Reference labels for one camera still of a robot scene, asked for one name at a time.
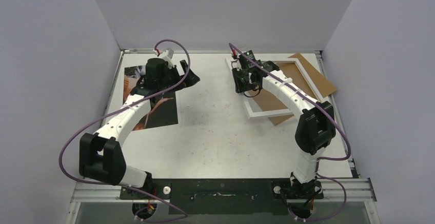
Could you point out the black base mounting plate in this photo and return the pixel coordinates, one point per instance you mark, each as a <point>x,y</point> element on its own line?
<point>237,196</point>

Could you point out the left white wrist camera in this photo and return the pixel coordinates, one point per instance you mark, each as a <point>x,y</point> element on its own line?
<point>164,54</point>

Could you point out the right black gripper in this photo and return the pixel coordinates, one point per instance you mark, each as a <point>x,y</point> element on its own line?
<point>240,81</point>

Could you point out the printed photo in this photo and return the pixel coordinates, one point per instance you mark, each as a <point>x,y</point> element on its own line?
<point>163,113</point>

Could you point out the aluminium rail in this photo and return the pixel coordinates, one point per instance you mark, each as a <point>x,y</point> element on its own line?
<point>357,189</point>

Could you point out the white wooden picture frame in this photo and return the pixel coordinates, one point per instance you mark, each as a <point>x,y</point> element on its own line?
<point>267,76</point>

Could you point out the brown cardboard backing board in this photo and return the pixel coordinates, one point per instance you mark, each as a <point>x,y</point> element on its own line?
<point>319,80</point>

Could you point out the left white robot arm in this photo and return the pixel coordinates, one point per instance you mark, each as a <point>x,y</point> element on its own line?
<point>101,156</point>

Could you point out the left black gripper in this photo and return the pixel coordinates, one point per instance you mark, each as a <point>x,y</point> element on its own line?
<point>190,80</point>

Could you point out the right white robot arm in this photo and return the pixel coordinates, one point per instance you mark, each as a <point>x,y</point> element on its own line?
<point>315,129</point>

